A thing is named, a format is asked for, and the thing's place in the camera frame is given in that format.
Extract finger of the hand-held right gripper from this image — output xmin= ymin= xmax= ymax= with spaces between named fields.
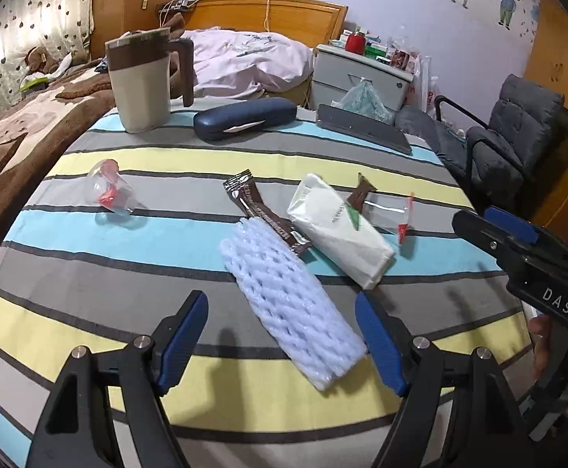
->
xmin=452 ymin=209 xmax=520 ymax=274
xmin=484 ymin=206 xmax=568 ymax=254

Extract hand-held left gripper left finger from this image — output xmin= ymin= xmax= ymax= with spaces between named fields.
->
xmin=30 ymin=290 xmax=210 ymax=468

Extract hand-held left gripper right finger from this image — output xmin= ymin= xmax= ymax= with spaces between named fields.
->
xmin=355 ymin=292 xmax=533 ymax=468

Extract clear wrapper red ends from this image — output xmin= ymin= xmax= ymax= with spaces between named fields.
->
xmin=364 ymin=194 xmax=415 ymax=245

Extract long white foam net sleeve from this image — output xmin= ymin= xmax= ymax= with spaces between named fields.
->
xmin=219 ymin=217 xmax=367 ymax=392

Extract white tissue packet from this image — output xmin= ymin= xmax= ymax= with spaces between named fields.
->
xmin=286 ymin=173 xmax=396 ymax=289

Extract brown wrapper scrap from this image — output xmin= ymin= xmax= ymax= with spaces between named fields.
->
xmin=346 ymin=173 xmax=378 ymax=215

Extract brown coffee wrapper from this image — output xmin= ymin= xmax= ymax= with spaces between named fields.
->
xmin=223 ymin=170 xmax=311 ymax=257

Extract small clear cup red bits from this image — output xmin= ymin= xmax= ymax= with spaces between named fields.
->
xmin=86 ymin=158 xmax=141 ymax=215

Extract person's right hand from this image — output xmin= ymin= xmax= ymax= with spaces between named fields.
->
xmin=528 ymin=316 xmax=568 ymax=417

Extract black office chair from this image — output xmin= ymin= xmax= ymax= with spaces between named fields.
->
xmin=433 ymin=95 xmax=568 ymax=215

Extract striped tablecloth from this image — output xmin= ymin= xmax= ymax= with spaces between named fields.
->
xmin=0 ymin=105 xmax=533 ymax=468

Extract grey cushioned armchair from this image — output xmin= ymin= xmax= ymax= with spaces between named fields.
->
xmin=395 ymin=74 xmax=565 ymax=181

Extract large wooden wardrobe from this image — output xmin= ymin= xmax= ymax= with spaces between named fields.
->
xmin=523 ymin=0 xmax=568 ymax=235

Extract white plastic bag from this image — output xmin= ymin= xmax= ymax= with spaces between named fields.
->
xmin=411 ymin=56 xmax=436 ymax=113

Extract dark grey tablet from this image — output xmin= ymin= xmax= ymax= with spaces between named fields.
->
xmin=316 ymin=104 xmax=412 ymax=154

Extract green mesh plastic bag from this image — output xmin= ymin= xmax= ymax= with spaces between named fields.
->
xmin=340 ymin=78 xmax=394 ymax=125

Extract grey nightstand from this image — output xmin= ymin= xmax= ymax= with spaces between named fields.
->
xmin=311 ymin=44 xmax=414 ymax=110

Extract dark blue glasses case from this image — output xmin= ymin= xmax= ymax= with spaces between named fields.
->
xmin=193 ymin=97 xmax=297 ymax=143

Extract beige mug brown lid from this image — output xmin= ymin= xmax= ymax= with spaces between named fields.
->
xmin=105 ymin=29 xmax=194 ymax=133

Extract brown patterned blanket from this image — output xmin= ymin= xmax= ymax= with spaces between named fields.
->
xmin=0 ymin=53 xmax=119 ymax=254

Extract wooden headboard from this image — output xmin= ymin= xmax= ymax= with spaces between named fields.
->
xmin=186 ymin=0 xmax=349 ymax=44

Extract pink duvet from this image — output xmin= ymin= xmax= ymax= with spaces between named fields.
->
xmin=181 ymin=29 xmax=315 ymax=98

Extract brown teddy bear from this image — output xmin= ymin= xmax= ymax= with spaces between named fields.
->
xmin=23 ymin=46 xmax=53 ymax=76

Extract heart print curtain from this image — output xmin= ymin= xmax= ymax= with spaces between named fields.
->
xmin=0 ymin=0 xmax=94 ymax=130

